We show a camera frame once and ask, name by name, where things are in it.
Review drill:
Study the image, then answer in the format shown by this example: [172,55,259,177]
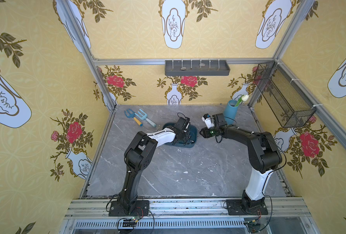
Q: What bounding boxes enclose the teal storage box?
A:
[163,122,197,148]

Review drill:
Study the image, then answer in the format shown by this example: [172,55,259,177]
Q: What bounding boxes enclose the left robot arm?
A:
[117,117,196,215]

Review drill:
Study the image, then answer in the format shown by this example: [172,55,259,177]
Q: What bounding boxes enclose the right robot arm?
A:
[200,114,282,215]

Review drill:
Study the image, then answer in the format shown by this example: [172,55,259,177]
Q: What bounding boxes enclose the teal vase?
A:
[223,100,238,125]

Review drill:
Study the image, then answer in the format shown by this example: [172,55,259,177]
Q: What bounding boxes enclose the white tulip flower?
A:
[235,95,250,107]

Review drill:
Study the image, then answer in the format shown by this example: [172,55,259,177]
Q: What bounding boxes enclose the light blue toy fork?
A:
[135,109,156,127]

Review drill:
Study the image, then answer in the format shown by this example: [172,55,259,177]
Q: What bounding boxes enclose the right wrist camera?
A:
[202,114,215,129]

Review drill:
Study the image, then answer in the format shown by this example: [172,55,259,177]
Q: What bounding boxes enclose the grey wall shelf tray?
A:
[164,59,231,77]

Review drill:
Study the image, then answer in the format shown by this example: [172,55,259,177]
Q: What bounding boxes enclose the black wire mesh basket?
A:
[254,62,316,128]

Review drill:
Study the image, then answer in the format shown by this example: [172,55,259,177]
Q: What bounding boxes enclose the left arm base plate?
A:
[107,200,150,217]

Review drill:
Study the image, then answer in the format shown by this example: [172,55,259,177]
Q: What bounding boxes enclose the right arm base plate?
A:
[225,198,269,216]

